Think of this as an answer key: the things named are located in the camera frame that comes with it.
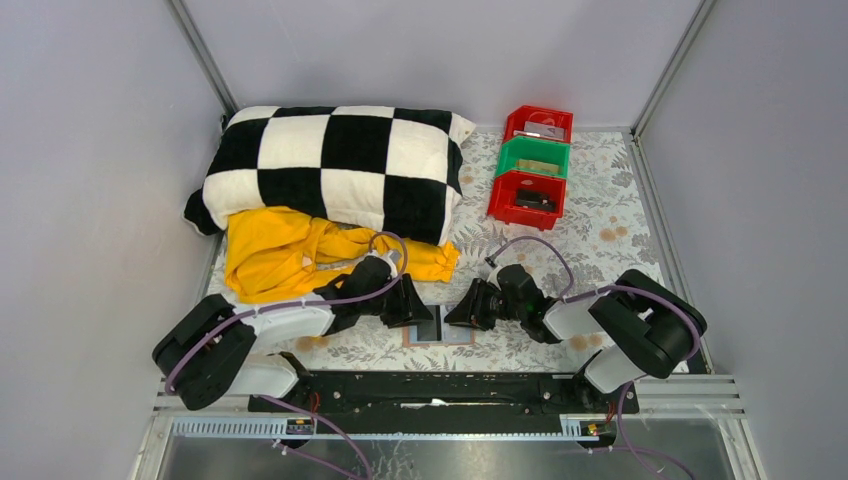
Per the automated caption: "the black credit card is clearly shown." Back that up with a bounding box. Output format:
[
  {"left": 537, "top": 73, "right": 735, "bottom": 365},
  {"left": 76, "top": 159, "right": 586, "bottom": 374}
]
[{"left": 514, "top": 189, "right": 557, "bottom": 213}]

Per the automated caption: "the pink leather card holder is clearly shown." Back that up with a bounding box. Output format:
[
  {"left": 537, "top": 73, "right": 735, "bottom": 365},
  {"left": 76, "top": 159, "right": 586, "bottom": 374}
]
[{"left": 403, "top": 304, "right": 475, "bottom": 348}]

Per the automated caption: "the front red plastic bin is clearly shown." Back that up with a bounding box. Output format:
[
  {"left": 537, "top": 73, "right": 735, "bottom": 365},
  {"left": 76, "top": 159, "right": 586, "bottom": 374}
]
[{"left": 487, "top": 171, "right": 567, "bottom": 231}]

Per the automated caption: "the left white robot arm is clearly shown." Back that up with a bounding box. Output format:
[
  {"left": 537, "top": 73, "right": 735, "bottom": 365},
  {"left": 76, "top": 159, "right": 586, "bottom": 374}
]
[{"left": 152, "top": 255, "right": 434, "bottom": 411}]

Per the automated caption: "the green plastic bin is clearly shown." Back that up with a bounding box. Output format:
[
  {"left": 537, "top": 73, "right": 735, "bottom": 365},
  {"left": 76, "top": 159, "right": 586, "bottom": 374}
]
[{"left": 495, "top": 136, "right": 571, "bottom": 179}]

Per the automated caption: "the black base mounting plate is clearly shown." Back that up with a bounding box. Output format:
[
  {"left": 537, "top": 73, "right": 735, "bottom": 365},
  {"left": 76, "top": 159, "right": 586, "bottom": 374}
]
[{"left": 283, "top": 370, "right": 639, "bottom": 427}]

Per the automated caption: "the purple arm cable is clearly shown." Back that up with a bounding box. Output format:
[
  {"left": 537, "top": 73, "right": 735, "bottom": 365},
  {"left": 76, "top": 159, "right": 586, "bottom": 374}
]
[
  {"left": 163, "top": 231, "right": 410, "bottom": 395},
  {"left": 484, "top": 235, "right": 704, "bottom": 362}
]

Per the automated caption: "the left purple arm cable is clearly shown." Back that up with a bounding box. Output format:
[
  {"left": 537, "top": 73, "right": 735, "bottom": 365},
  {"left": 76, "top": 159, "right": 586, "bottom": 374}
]
[{"left": 163, "top": 231, "right": 410, "bottom": 395}]

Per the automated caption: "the floral patterned table mat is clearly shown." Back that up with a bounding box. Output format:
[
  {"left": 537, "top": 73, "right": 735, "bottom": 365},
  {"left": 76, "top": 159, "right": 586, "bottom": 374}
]
[{"left": 273, "top": 132, "right": 661, "bottom": 372}]

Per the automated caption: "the grey slotted cable duct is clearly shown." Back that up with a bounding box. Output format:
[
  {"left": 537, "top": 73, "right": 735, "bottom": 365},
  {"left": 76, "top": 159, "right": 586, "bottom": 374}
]
[{"left": 172, "top": 416, "right": 599, "bottom": 443}]

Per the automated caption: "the red plastic bin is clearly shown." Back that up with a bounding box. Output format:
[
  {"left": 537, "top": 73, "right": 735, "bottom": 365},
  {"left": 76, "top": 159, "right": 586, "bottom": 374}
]
[
  {"left": 502, "top": 105, "right": 573, "bottom": 144},
  {"left": 487, "top": 171, "right": 567, "bottom": 231}
]

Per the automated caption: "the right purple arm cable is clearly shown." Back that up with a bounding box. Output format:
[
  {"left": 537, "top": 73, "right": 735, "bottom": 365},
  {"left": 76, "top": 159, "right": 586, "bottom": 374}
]
[{"left": 484, "top": 235, "right": 704, "bottom": 362}]

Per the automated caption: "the black white checkered pillow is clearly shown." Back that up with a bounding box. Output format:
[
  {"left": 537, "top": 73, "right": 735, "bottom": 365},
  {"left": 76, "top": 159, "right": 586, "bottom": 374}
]
[{"left": 183, "top": 106, "right": 476, "bottom": 245}]

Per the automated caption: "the yellow cloth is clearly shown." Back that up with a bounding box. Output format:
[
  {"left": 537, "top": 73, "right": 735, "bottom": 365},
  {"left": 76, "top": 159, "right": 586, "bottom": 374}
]
[{"left": 224, "top": 207, "right": 460, "bottom": 304}]

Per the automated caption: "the back red plastic bin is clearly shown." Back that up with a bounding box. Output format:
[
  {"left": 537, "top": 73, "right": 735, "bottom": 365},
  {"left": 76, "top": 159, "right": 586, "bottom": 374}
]
[{"left": 502, "top": 105, "right": 573, "bottom": 144}]

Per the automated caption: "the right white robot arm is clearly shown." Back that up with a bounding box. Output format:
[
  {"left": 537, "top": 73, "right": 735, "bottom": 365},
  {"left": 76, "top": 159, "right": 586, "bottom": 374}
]
[{"left": 444, "top": 264, "right": 707, "bottom": 394}]

